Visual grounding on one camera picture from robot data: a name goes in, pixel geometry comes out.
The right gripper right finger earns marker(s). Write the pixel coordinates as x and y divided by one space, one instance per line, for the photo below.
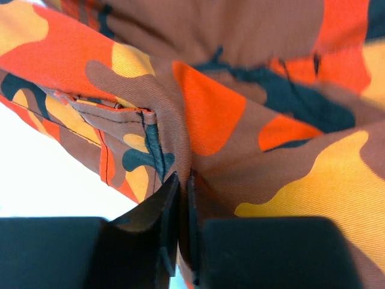
196 192

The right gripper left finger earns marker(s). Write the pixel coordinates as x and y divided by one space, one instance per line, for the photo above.
139 248

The orange camouflage trousers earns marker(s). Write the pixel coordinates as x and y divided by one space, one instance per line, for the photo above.
277 105

